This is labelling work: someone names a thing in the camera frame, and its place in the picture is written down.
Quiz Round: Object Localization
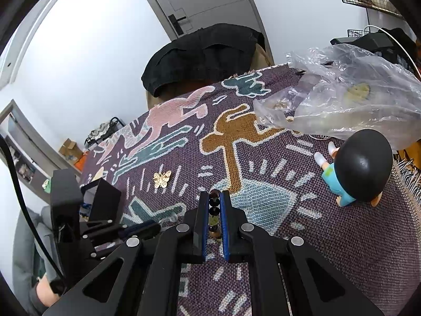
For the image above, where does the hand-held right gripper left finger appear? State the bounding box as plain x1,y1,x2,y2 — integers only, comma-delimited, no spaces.
41,190,211,316

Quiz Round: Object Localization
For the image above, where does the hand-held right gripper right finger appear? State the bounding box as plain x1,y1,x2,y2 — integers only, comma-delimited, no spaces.
220,190,385,316

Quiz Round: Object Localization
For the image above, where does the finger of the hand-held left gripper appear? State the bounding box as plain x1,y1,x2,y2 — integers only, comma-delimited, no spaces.
82,220,162,258

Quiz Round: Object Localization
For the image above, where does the dark bead bracelet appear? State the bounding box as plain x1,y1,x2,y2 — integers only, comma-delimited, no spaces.
208,189,222,241

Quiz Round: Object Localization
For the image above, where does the person's left forearm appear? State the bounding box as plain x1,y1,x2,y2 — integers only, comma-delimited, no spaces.
34,278,64,305

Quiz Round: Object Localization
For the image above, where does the gold butterfly brooch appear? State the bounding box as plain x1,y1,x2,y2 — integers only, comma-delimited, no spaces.
153,170,172,190

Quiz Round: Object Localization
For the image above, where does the small cardboard box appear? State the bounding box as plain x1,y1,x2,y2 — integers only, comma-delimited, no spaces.
59,138,83,162

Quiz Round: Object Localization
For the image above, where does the grey open door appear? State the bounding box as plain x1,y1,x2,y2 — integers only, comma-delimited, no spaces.
0,99,83,191

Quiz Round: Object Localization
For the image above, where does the row of shoes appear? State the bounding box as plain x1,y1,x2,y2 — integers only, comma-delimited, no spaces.
86,122,114,142

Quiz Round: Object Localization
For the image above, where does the printed blanket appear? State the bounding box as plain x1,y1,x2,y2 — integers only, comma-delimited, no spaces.
79,64,421,316

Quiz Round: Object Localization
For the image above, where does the black shoe rack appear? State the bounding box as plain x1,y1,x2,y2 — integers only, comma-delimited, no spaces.
85,117,126,147

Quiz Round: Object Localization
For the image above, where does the black-haired toy figurine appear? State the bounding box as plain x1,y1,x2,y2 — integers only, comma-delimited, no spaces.
314,129,393,208

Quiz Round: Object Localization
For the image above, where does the clear plastic bag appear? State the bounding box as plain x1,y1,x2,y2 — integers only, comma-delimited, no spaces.
253,44,421,150

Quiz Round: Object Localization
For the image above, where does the black jacket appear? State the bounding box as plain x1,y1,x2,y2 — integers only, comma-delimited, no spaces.
141,23,265,97

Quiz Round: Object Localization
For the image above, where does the yellow round item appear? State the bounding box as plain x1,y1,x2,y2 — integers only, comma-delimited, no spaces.
345,84,370,99

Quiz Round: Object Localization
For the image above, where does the black door lock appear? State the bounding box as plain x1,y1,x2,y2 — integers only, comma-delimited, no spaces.
168,13,188,38

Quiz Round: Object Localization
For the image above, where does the black bag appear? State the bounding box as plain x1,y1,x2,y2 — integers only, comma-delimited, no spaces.
330,28,418,70

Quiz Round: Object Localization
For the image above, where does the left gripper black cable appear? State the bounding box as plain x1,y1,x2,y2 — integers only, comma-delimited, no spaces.
0,135,66,282

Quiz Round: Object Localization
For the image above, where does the small black wire basket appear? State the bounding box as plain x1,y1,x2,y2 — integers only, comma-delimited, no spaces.
347,29,372,40

